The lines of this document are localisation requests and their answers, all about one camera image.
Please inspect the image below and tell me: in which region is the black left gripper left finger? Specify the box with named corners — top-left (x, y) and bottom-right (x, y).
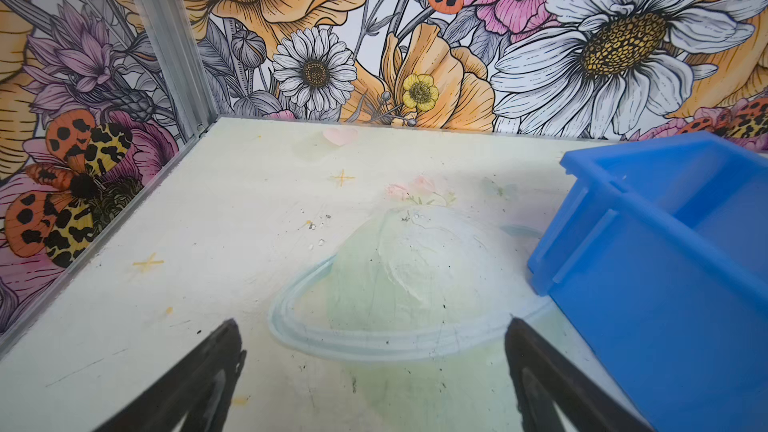
top-left (97, 319), bottom-right (247, 431)

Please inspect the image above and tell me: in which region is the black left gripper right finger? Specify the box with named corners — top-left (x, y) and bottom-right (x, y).
top-left (504, 318), bottom-right (651, 431)

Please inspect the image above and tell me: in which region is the blue plastic bin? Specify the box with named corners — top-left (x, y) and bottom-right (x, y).
top-left (528, 132), bottom-right (767, 431)

